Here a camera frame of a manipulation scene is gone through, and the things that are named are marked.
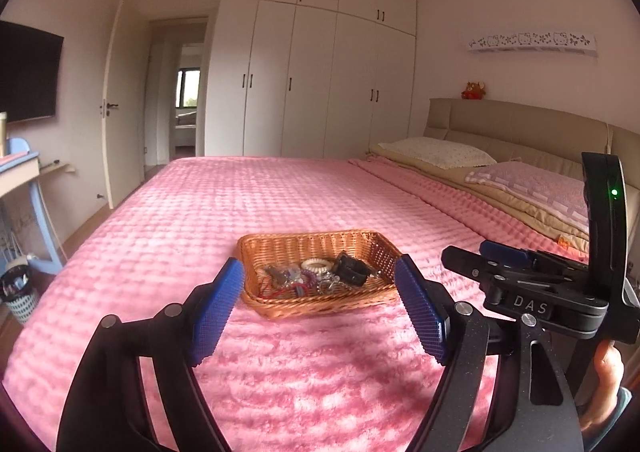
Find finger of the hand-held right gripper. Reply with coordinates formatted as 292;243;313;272
441;246;507;284
480;240;535;273

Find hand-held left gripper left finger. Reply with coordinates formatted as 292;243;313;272
56;257;246;452

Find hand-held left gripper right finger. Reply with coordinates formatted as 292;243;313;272
394;254;585;452

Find red string bracelet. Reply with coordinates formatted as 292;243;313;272
270;282;306;300

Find silver chain bracelet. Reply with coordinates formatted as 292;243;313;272
312;279;351;295

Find brown wicker basket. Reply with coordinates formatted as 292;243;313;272
236;230;403;320

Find person's right forearm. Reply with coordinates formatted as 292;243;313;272
582;386;634;452

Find person's right hand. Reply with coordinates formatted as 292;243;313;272
582;339;626;433

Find beige quilt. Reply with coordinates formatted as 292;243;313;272
369;142;591;253

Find pink patterned pillow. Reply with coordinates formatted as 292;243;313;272
465;161;592;233

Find black claw hair clip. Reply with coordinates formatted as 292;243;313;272
332;252;373;288

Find blue purple hair accessory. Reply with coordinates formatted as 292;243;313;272
295;269;321;295

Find white dotted pillow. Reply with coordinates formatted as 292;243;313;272
376;136;497;169

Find pink plush blanket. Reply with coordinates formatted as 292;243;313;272
0;156;606;452

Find beige padded headboard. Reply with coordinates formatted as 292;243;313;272
422;98;640;253

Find patterned waste bin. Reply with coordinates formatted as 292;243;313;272
0;257;41;325

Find white door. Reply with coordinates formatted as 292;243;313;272
96;0;151;210

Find small wooden shelf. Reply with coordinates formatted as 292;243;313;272
39;159;77;179

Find window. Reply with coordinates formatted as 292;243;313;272
176;69;201;109

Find white wardrobe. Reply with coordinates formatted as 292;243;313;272
205;0;418;160

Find blue desk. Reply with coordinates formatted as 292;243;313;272
0;137;68;275

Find black television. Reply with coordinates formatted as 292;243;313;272
0;20;65;124

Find white spiral hair tie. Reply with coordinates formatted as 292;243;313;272
300;258;333;277

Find white patterned wall shelf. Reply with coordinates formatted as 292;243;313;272
462;32;599;58

